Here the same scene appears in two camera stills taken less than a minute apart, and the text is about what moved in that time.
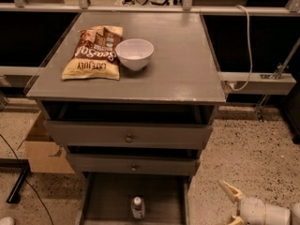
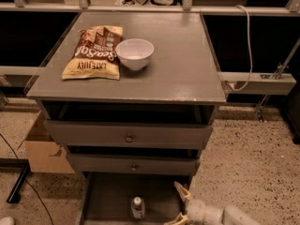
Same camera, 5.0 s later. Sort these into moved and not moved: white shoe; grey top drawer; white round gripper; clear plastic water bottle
Moved: white round gripper
Not moved: grey top drawer; clear plastic water bottle; white shoe
